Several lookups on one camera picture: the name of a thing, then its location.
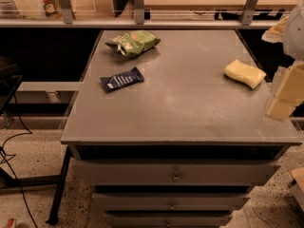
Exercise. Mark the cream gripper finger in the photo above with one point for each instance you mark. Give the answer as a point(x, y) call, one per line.
point(287, 92)
point(275, 33)

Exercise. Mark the yellow sponge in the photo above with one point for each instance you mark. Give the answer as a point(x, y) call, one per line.
point(249, 75)

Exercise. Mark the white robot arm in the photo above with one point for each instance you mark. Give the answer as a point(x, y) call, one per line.
point(293, 36)

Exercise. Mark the green jalapeno chip bag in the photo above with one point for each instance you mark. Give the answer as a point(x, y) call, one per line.
point(134, 43)

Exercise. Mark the grey drawer cabinet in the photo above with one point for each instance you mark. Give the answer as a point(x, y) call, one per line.
point(185, 109)

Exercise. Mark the dark blue snack packet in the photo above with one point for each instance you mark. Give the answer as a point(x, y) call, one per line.
point(122, 80)

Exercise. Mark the bottom drawer with knob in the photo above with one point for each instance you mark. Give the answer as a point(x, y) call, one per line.
point(167, 220)

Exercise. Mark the drawer with knob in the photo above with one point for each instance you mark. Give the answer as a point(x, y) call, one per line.
point(176, 172)
point(170, 201)
point(167, 220)

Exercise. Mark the middle drawer with knob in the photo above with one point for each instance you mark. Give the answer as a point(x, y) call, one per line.
point(170, 201)

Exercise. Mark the metal railing with posts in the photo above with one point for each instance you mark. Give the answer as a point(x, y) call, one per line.
point(129, 14)

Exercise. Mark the top drawer with knob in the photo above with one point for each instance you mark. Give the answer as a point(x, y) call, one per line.
point(176, 172)

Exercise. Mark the black leaning leg bar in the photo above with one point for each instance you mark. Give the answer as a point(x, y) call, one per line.
point(53, 215)

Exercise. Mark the black table at left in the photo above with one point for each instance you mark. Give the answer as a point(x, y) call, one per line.
point(9, 82)

